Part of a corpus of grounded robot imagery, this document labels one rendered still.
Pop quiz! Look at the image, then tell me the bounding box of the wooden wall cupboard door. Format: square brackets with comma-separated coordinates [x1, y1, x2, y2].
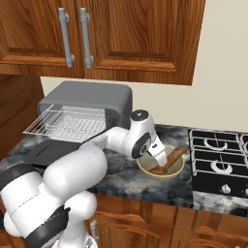
[0, 0, 79, 79]
[76, 0, 207, 87]

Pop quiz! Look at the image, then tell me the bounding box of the black gas hob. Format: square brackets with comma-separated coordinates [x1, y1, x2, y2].
[188, 128, 248, 199]

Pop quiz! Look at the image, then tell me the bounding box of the wooden base cupboard door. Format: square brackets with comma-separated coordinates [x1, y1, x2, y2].
[170, 206, 248, 248]
[84, 209, 163, 248]

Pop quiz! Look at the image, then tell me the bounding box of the cream yellow bowl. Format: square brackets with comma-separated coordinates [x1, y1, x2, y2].
[136, 143, 186, 180]

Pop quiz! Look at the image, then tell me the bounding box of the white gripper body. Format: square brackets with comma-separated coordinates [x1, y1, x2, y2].
[152, 145, 170, 170]

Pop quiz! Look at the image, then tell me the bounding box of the dark toaster oven door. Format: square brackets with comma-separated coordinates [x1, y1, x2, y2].
[21, 139, 82, 170]

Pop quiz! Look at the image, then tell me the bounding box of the grey base cupboard handle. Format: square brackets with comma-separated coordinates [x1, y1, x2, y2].
[89, 219, 100, 248]

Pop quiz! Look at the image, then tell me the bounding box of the tall wooden cabinet panel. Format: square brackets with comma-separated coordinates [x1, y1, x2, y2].
[0, 74, 46, 161]

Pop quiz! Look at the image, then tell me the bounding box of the wire toaster oven rack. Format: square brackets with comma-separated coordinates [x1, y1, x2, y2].
[22, 104, 108, 143]

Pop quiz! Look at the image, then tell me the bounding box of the grey toaster oven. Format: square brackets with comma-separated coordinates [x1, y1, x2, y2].
[37, 80, 134, 131]

